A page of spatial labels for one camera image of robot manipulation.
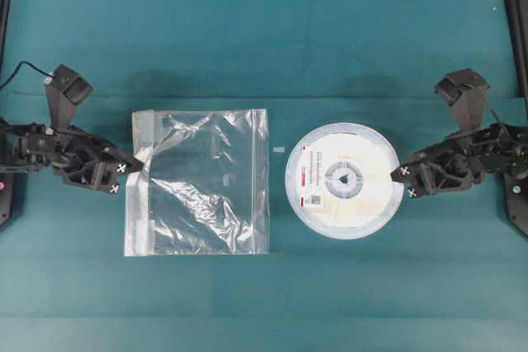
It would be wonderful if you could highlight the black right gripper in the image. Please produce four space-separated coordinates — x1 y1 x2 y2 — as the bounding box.
390 122 516 199

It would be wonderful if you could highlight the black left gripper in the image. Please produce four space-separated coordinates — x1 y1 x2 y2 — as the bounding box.
12 123 144 195

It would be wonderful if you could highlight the white component reel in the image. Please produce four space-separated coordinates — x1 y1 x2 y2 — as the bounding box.
285 123 403 240

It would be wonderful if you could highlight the clear zip bag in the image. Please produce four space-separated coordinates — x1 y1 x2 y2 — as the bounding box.
124 109 271 257

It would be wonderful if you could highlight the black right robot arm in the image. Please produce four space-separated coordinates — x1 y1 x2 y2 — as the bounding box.
390 119 527 199

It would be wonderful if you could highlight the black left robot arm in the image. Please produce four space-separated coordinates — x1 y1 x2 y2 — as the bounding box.
1 120 144 194

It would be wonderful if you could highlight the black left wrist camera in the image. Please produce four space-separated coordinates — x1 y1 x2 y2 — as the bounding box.
45 64 93 130

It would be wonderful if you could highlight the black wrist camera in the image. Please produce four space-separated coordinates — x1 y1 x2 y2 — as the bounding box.
45 64 93 130
435 68 489 135

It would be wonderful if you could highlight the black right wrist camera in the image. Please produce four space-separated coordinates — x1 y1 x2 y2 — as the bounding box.
435 68 489 135

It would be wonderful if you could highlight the black left frame rail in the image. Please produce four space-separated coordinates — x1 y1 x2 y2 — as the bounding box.
0 0 28 229

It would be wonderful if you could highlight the black frame rail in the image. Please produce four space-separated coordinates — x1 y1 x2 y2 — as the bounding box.
0 0 28 229
501 0 528 240

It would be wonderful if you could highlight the black camera cable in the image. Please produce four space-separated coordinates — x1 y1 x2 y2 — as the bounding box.
0 61 57 92

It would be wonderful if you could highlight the black right frame rail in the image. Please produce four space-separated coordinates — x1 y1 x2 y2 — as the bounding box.
501 0 528 240

